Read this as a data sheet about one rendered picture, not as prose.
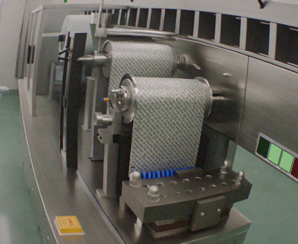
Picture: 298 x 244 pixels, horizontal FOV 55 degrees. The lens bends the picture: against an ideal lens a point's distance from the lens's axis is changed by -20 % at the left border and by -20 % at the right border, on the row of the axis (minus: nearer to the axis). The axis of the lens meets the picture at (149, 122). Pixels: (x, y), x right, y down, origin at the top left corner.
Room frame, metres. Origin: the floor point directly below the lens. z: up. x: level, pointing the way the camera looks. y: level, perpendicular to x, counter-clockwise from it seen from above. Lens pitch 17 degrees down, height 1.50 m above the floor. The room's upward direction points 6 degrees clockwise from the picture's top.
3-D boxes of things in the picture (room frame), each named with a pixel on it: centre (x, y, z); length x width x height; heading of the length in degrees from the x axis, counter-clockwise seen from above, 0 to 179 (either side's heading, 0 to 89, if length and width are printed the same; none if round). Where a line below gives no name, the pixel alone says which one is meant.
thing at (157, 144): (1.01, -0.06, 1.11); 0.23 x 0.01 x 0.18; 117
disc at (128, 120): (1.01, 0.07, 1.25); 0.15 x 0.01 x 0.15; 27
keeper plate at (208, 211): (0.85, -0.21, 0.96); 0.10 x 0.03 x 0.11; 117
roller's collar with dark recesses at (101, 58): (1.23, 0.20, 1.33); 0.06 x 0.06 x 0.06; 27
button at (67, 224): (0.77, 0.21, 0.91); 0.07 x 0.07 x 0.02; 27
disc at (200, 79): (1.13, -0.16, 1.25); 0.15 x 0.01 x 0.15; 27
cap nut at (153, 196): (0.82, -0.03, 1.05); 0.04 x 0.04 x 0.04
